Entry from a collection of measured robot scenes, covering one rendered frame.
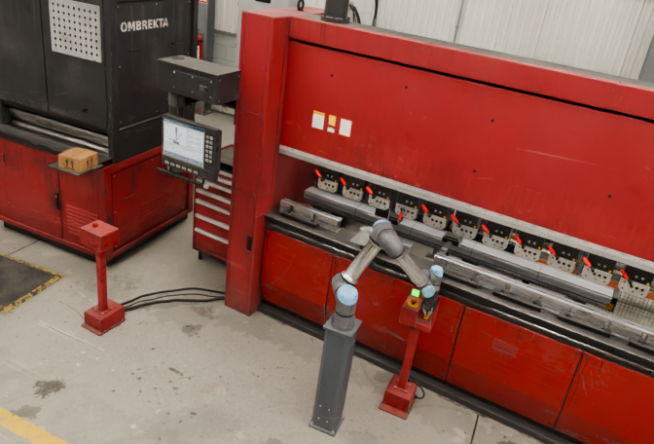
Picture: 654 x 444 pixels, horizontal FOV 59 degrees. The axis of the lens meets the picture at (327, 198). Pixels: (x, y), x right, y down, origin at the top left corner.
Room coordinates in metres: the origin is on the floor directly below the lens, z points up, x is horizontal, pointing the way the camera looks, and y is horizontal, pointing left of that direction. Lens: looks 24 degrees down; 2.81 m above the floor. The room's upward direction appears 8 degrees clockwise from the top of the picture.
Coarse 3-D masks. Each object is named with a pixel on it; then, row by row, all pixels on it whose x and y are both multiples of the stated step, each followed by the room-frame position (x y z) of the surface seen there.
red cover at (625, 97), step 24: (312, 24) 3.82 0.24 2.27; (336, 24) 3.77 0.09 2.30; (336, 48) 3.75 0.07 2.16; (360, 48) 3.67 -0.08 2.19; (384, 48) 3.60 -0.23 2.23; (408, 48) 3.53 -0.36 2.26; (432, 48) 3.47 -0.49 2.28; (456, 48) 3.49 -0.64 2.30; (456, 72) 3.39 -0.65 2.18; (480, 72) 3.33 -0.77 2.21; (504, 72) 3.28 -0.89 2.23; (528, 72) 3.22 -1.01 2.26; (552, 72) 3.17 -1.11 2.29; (576, 72) 3.20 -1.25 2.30; (576, 96) 3.10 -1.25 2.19; (600, 96) 3.05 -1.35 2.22; (624, 96) 3.01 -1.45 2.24; (648, 96) 2.96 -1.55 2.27
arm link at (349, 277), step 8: (376, 224) 2.95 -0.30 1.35; (384, 224) 2.92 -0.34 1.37; (376, 232) 2.90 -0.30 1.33; (376, 240) 2.88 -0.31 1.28; (368, 248) 2.89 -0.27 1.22; (376, 248) 2.88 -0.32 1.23; (360, 256) 2.89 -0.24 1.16; (368, 256) 2.88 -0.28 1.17; (352, 264) 2.89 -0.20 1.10; (360, 264) 2.87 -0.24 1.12; (368, 264) 2.89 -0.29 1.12; (344, 272) 2.90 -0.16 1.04; (352, 272) 2.87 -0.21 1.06; (360, 272) 2.87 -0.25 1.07; (336, 280) 2.88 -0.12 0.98; (344, 280) 2.85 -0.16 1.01; (352, 280) 2.85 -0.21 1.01; (336, 288) 2.82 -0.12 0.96
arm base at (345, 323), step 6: (336, 312) 2.73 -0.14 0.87; (336, 318) 2.71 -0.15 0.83; (342, 318) 2.70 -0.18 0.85; (348, 318) 2.71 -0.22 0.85; (354, 318) 2.74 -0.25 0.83; (336, 324) 2.70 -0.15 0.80; (342, 324) 2.69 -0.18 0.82; (348, 324) 2.71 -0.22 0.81; (354, 324) 2.73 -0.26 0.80; (342, 330) 2.68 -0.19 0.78; (348, 330) 2.69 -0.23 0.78
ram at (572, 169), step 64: (320, 64) 3.80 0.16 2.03; (384, 64) 3.61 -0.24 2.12; (384, 128) 3.58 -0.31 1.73; (448, 128) 3.40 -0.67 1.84; (512, 128) 3.24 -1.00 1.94; (576, 128) 3.10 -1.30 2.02; (640, 128) 2.97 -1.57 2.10; (448, 192) 3.36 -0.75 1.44; (512, 192) 3.20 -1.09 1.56; (576, 192) 3.05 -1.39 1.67; (640, 192) 2.92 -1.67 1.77; (640, 256) 2.87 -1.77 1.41
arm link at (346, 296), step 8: (344, 288) 2.77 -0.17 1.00; (352, 288) 2.78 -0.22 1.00; (336, 296) 2.77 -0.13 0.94; (344, 296) 2.71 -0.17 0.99; (352, 296) 2.72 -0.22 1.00; (336, 304) 2.75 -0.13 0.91; (344, 304) 2.70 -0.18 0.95; (352, 304) 2.71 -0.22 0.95; (344, 312) 2.70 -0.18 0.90; (352, 312) 2.72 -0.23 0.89
